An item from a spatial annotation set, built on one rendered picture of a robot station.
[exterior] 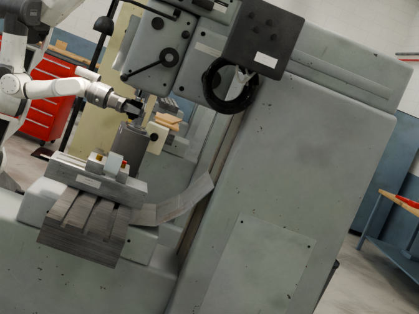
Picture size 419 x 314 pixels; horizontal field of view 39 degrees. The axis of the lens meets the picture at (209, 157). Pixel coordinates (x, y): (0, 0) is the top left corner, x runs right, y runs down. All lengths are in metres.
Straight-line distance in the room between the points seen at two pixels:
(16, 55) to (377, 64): 1.34
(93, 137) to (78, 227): 2.35
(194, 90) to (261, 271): 0.69
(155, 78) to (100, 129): 1.90
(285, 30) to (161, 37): 0.47
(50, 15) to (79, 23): 8.88
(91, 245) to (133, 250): 0.49
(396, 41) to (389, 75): 9.82
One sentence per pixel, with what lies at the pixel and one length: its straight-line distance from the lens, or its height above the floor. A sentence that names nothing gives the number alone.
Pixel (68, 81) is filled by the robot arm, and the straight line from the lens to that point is 2.27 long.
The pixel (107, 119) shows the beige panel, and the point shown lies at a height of 0.93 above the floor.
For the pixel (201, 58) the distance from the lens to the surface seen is 2.11.
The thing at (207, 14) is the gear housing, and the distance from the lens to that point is 2.12.
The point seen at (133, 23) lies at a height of 1.52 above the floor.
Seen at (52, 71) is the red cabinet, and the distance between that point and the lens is 6.81.
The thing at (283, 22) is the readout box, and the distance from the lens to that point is 1.90.
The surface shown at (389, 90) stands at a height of 1.64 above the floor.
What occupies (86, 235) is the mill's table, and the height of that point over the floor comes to 0.91.
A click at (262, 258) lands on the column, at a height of 0.92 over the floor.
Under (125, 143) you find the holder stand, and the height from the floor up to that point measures 1.06.
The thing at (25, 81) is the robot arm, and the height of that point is 1.16.
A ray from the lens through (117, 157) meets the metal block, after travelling 2.08.
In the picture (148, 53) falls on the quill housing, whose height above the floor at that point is 1.44.
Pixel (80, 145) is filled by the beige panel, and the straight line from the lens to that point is 4.03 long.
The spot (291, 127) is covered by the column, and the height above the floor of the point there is 1.39.
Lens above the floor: 1.45
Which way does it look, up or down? 7 degrees down
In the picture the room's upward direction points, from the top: 22 degrees clockwise
